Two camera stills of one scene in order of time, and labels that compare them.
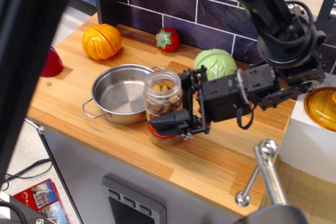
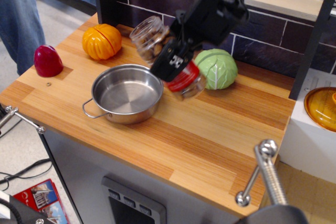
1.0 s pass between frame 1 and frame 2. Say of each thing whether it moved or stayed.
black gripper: moved
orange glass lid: stayed
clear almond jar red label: moved
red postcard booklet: stayed
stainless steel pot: stayed
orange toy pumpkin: stayed
